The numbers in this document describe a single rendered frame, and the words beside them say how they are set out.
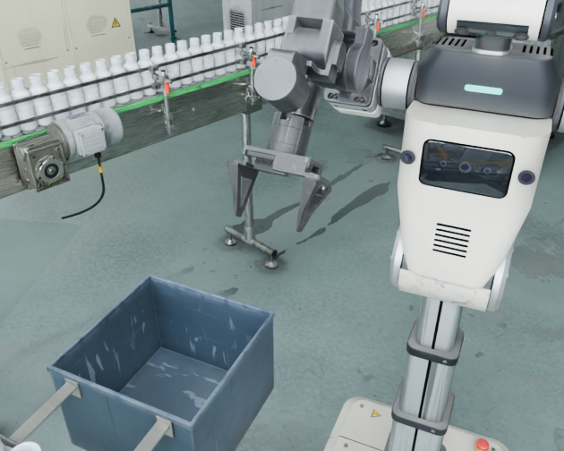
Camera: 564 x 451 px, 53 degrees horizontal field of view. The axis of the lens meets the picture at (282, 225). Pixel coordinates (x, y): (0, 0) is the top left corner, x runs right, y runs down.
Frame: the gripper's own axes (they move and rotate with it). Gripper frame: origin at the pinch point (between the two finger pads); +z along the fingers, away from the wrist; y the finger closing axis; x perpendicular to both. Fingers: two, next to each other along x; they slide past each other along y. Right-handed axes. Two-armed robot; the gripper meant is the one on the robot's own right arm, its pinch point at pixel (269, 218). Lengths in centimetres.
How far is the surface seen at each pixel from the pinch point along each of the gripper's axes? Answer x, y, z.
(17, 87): 56, -121, -22
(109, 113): 78, -101, -22
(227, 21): 460, -312, -204
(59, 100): 70, -116, -22
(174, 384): 39, -30, 41
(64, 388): 8, -34, 38
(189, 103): 118, -99, -38
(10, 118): 57, -121, -11
